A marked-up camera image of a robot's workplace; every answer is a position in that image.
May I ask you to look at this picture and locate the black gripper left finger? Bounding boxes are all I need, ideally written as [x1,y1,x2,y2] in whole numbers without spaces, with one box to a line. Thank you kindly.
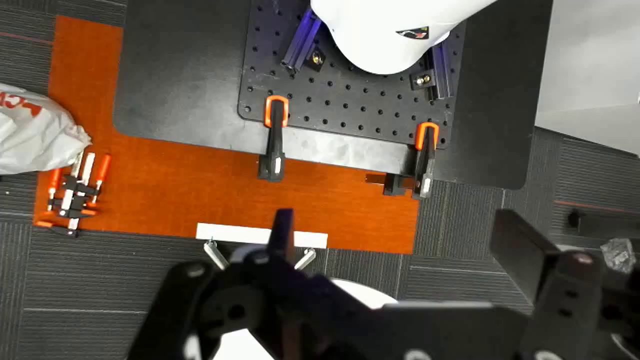
[127,208,386,360]

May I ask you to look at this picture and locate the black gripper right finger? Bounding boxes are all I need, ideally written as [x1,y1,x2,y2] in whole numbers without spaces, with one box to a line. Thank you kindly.
[489,208,640,360]

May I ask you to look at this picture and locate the crumpled clear plastic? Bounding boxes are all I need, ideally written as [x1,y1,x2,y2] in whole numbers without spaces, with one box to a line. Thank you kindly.
[597,236,636,275]

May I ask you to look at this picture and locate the small black block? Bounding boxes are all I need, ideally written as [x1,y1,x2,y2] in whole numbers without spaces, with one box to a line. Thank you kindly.
[564,208,589,231]

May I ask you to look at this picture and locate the white table foot bar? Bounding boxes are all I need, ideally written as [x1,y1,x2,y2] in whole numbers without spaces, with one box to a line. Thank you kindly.
[194,221,330,249]

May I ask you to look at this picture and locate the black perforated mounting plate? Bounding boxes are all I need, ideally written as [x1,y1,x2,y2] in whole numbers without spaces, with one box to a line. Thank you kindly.
[235,0,467,146]

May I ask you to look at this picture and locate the white cabinet panel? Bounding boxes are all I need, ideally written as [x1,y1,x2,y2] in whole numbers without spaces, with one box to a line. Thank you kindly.
[532,0,640,159]

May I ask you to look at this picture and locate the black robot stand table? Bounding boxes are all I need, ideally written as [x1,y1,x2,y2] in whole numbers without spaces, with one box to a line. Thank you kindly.
[111,0,556,189]

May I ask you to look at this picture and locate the white plastic bag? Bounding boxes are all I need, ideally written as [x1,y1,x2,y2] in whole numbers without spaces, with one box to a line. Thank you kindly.
[0,81,93,178]

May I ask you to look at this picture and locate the black clamp orange handle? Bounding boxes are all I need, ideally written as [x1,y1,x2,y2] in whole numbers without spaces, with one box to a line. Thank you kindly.
[257,94,291,183]
[382,119,442,199]

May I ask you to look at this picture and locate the blue metal bracket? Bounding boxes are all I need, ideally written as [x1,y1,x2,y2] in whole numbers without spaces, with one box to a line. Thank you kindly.
[280,9,327,73]
[407,44,456,103]

